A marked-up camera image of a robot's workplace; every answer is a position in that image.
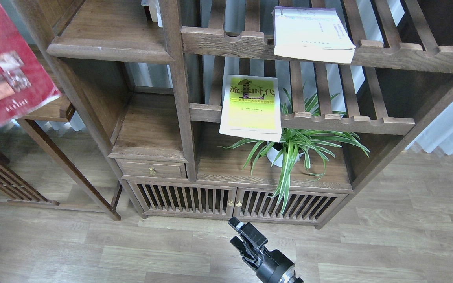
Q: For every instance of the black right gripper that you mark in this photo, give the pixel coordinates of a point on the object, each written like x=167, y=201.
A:
x=270, y=266

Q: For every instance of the red book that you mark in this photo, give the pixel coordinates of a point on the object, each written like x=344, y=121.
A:
x=24, y=84

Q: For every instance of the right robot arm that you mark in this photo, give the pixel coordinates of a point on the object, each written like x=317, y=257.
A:
x=269, y=266

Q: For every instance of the white plant pot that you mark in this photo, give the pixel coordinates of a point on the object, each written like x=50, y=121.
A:
x=276, y=159

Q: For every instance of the green spider plant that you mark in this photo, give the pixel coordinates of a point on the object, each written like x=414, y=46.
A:
x=293, y=140

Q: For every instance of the brass drawer knob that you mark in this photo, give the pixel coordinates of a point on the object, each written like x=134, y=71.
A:
x=152, y=171

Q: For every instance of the dark wooden bookshelf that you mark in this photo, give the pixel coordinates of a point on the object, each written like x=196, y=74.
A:
x=151, y=96

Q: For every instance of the yellow green book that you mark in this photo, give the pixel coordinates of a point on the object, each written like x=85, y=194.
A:
x=251, y=108

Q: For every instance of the white paperback book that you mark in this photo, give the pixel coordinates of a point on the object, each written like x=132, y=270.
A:
x=314, y=34

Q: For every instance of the wooden side table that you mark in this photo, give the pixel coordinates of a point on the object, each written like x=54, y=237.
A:
x=61, y=110

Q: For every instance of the slatted wooden rack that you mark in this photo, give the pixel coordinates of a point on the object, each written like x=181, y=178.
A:
x=18, y=190

